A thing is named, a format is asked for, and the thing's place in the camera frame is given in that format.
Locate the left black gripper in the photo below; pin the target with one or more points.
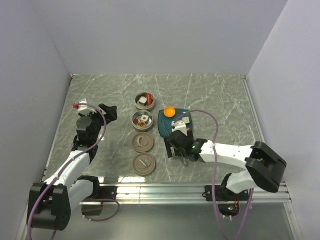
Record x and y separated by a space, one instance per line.
110 115

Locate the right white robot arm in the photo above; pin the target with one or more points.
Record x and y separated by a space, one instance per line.
261 166

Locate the orange half fruit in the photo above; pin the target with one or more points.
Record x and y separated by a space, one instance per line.
169 111

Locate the brown lid with bar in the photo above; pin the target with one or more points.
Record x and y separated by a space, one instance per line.
143 164

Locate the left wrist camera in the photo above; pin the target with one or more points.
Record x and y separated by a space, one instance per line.
81 106

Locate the white rice block seaweed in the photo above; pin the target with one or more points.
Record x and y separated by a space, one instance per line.
142 100

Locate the brown lid with curl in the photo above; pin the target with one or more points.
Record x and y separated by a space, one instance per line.
142 142

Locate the aluminium front rail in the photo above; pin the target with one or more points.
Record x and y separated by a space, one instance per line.
184 193

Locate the red sausage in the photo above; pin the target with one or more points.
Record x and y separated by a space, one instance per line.
149 99

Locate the white tofu cube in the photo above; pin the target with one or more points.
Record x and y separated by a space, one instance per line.
144 118

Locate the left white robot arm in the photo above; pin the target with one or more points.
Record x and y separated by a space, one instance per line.
51 202

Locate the near metal round container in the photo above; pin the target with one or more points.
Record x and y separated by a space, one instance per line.
136 118

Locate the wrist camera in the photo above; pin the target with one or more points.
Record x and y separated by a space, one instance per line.
81 106
180 125

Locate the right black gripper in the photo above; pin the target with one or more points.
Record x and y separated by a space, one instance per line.
168 146

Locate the teal square plate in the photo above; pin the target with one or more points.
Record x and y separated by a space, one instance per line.
164 123

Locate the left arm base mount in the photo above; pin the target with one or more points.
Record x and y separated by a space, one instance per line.
94 206

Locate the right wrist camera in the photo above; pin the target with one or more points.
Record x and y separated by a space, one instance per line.
180 125

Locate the far metal round container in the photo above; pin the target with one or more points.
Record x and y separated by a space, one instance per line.
146 108

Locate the metal round container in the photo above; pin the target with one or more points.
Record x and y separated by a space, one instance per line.
146 108
136 118

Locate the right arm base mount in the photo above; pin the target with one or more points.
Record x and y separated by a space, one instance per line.
222 194

